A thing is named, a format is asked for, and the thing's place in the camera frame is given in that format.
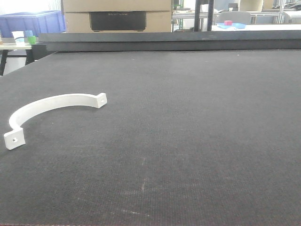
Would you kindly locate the blue plastic crate background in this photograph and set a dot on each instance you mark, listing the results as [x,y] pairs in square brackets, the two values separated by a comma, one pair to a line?
[38,22]

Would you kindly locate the white curved PVC pipe clamp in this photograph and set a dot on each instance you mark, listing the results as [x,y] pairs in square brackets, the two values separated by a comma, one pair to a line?
[15,137]

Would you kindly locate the white paper cup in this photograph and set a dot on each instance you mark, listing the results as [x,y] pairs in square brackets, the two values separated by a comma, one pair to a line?
[18,37]

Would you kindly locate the green plastic cup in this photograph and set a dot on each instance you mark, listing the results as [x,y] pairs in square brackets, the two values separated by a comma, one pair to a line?
[31,40]

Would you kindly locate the pink cube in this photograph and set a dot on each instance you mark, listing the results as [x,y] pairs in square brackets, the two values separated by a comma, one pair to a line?
[228,22]

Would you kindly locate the light blue cup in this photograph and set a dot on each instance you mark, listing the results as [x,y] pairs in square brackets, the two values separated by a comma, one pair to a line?
[28,33]

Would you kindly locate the white side table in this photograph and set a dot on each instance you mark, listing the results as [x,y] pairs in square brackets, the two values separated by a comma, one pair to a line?
[6,47]

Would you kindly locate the light blue tray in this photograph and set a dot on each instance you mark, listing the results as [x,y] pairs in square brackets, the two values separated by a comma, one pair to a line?
[233,25]

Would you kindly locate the large cardboard box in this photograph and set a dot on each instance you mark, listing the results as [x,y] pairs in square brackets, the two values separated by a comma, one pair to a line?
[117,16]

